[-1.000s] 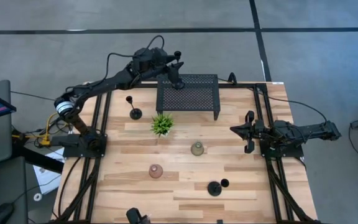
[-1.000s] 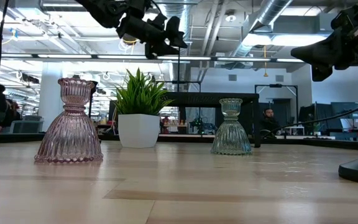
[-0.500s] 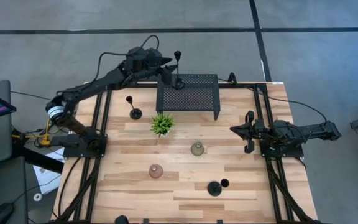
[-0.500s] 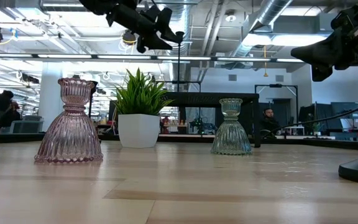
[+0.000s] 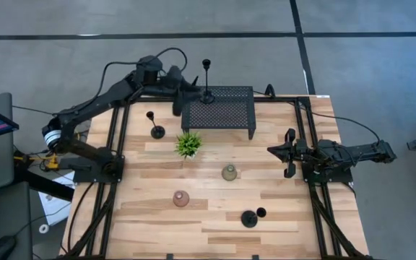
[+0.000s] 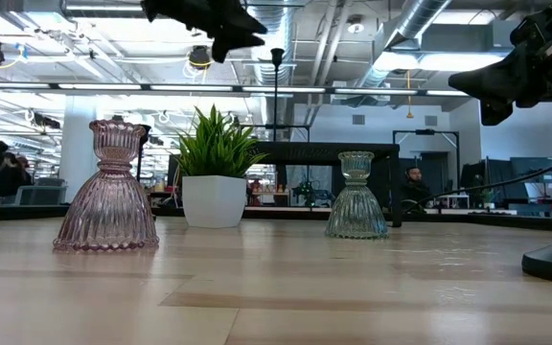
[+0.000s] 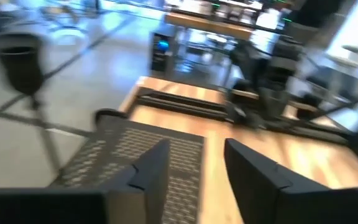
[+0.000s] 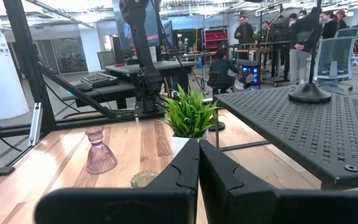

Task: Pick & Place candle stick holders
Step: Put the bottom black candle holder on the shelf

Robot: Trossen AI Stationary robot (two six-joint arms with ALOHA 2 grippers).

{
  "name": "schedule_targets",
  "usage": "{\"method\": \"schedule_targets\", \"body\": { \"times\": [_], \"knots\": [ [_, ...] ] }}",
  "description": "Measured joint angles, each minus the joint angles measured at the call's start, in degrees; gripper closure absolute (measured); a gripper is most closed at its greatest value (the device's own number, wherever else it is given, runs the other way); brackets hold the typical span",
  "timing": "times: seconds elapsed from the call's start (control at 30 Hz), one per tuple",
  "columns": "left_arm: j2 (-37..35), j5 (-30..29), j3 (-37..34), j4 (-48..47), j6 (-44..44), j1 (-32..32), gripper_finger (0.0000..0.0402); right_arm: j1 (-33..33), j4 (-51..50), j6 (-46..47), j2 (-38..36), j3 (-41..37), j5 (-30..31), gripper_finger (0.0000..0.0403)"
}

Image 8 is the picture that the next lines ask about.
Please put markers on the black computer tower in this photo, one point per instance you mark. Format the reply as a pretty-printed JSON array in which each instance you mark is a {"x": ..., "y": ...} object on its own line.
[{"x": 250, "y": 74}]

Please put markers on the rack with red bins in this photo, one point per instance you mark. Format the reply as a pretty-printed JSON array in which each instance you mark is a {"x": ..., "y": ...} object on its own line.
[{"x": 216, "y": 37}]

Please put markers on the grey desk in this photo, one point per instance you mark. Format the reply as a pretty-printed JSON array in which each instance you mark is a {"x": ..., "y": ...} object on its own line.
[{"x": 166, "y": 66}]

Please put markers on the person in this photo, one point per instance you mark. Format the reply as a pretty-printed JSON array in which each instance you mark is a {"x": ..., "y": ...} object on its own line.
[
  {"x": 342, "y": 20},
  {"x": 303, "y": 31},
  {"x": 222, "y": 70},
  {"x": 244, "y": 32},
  {"x": 329, "y": 26}
]

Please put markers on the green plant in white pot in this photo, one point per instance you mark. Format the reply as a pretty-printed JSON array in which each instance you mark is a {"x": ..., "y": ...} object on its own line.
[{"x": 188, "y": 118}]

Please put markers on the green glass candle holder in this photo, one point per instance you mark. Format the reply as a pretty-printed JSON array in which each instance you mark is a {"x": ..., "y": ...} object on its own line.
[{"x": 141, "y": 180}]

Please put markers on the black keyboard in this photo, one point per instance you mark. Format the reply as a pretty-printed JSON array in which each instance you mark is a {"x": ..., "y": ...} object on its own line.
[{"x": 99, "y": 80}]

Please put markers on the black computer mouse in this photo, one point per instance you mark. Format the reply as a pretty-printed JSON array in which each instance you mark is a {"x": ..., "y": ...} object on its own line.
[{"x": 84, "y": 87}]

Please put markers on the grey mesh office chair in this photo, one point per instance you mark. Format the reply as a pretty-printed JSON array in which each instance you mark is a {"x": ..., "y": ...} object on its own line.
[{"x": 334, "y": 59}]

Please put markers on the dark computer monitor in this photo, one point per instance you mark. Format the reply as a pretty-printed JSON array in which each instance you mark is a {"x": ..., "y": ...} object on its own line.
[{"x": 121, "y": 37}]

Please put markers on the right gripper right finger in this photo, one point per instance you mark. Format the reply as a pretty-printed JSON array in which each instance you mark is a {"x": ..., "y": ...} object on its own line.
[{"x": 259, "y": 208}]

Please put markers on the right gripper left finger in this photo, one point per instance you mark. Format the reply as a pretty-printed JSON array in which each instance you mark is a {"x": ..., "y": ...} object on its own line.
[{"x": 120, "y": 205}]

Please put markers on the black aluminium table frame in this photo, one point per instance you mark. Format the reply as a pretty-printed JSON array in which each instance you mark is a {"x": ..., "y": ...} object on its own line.
[{"x": 26, "y": 62}]

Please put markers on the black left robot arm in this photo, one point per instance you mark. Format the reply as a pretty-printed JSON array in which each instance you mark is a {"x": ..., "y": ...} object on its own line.
[{"x": 141, "y": 40}]

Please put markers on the silver metal bracket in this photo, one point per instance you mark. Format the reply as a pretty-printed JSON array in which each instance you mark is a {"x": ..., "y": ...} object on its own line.
[{"x": 35, "y": 124}]

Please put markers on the black perforated metal shelf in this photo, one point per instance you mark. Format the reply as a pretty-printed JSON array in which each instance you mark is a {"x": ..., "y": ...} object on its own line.
[{"x": 291, "y": 130}]

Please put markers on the pink glass candle holder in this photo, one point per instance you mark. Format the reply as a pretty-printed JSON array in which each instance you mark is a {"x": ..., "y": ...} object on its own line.
[{"x": 99, "y": 155}]

